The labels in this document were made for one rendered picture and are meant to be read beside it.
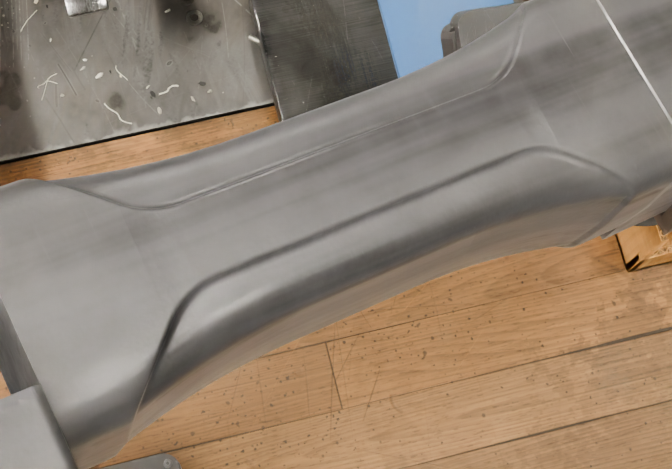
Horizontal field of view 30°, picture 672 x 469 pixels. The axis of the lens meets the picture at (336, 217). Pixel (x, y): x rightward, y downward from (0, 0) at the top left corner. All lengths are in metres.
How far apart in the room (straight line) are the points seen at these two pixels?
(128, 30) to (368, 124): 0.50
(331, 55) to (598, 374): 0.25
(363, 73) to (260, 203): 0.48
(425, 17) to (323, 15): 0.14
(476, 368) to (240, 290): 0.47
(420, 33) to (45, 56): 0.26
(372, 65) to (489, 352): 0.19
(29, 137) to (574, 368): 0.36
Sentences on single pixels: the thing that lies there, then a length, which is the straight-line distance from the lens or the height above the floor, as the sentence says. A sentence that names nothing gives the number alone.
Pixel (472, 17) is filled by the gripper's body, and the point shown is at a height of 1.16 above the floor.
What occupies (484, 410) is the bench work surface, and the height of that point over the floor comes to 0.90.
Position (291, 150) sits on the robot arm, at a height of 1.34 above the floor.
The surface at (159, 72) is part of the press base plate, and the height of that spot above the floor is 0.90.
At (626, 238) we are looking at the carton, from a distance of 0.77.
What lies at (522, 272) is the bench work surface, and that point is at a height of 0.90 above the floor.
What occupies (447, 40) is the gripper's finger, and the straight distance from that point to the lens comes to 0.54.
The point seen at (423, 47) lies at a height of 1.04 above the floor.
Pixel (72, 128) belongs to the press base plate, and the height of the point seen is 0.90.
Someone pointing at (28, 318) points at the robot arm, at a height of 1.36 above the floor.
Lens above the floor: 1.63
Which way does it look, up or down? 74 degrees down
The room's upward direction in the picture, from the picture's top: 10 degrees clockwise
